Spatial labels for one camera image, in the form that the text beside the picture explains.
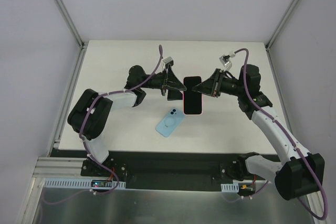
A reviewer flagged left white cable duct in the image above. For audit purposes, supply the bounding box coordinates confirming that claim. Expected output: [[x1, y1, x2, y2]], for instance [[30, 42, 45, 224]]
[[44, 178, 126, 190]]

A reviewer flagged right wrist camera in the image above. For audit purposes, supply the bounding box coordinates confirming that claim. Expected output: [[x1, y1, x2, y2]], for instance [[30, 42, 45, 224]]
[[219, 55, 232, 70]]

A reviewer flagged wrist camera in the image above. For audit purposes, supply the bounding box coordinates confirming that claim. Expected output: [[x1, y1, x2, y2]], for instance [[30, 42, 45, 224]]
[[162, 57, 174, 70], [219, 55, 232, 70]]

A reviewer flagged right aluminium frame post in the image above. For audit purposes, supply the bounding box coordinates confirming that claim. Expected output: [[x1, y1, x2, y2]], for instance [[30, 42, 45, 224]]
[[265, 0, 301, 52]]

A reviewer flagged light blue phone case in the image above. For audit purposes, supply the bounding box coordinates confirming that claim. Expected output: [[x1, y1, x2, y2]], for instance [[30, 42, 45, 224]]
[[155, 108, 185, 137]]

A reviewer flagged right white cable duct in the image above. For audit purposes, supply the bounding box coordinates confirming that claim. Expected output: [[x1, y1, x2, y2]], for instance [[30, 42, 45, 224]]
[[220, 183, 239, 193]]

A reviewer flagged aluminium frame post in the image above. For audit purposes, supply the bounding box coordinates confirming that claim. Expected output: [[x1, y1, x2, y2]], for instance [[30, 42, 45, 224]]
[[53, 0, 87, 49], [265, 0, 301, 52]]

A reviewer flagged black smartphone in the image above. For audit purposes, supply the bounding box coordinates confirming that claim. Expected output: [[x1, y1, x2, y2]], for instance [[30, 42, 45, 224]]
[[183, 76, 203, 115]]

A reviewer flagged pink phone case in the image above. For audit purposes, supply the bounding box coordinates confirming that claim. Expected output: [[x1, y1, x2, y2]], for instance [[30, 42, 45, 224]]
[[182, 76, 204, 116]]

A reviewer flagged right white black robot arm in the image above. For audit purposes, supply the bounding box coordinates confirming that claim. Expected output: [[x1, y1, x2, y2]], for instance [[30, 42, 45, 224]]
[[192, 65, 325, 200]]

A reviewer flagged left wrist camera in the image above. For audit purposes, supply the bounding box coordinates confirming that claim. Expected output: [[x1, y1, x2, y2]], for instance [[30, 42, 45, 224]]
[[162, 57, 174, 70]]

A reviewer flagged white cable duct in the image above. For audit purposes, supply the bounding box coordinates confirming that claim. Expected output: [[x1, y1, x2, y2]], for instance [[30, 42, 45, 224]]
[[220, 183, 239, 193], [44, 178, 126, 190]]

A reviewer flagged metal front sheet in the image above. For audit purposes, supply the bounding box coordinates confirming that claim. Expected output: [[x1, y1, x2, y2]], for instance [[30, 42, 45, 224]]
[[18, 178, 316, 223]]

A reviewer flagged left aluminium frame post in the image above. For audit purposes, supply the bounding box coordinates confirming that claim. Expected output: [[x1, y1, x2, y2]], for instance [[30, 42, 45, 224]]
[[53, 0, 87, 49]]

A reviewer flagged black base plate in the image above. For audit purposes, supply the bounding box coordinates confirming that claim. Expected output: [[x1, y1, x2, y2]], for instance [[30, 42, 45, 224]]
[[49, 148, 279, 190]]

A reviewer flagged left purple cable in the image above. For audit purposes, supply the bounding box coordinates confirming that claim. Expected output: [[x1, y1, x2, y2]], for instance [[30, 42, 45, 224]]
[[41, 45, 165, 205]]

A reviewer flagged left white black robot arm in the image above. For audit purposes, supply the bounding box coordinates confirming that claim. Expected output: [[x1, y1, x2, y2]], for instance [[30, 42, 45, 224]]
[[67, 63, 187, 177]]

